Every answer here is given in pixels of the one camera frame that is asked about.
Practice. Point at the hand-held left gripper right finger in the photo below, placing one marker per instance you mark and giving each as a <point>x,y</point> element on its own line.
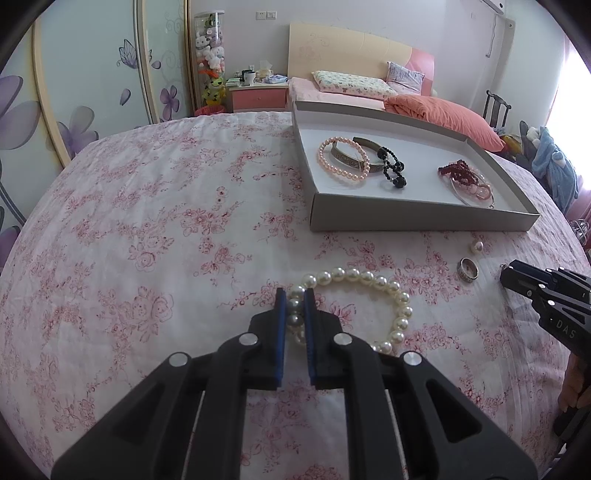
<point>310,341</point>

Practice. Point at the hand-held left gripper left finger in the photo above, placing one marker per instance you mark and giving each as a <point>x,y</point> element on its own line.
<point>279,341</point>

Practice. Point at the floral print pillow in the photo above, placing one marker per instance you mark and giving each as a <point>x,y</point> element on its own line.
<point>355,84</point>

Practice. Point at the cream and pink headboard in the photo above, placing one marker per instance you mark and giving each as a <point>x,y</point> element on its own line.
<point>341,50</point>

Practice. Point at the white wall switch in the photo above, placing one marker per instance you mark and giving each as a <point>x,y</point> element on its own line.
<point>266,14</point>

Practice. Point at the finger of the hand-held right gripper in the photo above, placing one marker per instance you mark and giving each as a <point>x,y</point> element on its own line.
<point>526,279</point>
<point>575,286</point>

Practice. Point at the floral sliding door wardrobe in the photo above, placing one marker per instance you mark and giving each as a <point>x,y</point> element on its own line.
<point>92,69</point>

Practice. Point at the grey cardboard box tray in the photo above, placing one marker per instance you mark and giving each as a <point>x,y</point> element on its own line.
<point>415,203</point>

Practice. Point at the wide silver cuff bangle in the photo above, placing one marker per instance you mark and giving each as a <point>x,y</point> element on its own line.
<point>346,159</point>

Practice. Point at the pink curtain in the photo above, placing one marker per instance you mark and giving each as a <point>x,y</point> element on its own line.
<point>579,138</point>

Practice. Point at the thin silver bangle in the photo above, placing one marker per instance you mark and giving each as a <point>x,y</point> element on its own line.
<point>466,197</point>

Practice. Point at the person's right hand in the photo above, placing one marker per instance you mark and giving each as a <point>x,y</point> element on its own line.
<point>572,378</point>

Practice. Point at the clear plush toy display tube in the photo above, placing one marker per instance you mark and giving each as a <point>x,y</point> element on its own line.
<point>211,55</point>

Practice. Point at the orange duvet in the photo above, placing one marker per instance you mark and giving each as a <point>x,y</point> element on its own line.
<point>443,117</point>

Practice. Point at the single pearl earring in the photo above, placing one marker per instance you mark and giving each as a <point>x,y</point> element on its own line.
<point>476,248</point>

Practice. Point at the purple print pillow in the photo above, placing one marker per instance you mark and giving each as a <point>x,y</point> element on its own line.
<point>406,78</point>

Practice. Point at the dark wooden chair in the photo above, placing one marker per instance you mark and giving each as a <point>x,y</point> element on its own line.
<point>496,110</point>

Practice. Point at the red waste bin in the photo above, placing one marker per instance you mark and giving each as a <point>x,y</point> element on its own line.
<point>208,110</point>

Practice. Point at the pink and cream nightstand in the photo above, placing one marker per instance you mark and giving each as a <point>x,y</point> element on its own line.
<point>258,97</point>

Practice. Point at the white air conditioner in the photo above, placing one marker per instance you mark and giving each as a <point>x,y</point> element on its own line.
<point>491,4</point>

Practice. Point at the blue plush toy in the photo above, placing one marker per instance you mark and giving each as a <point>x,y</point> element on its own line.
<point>554,170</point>

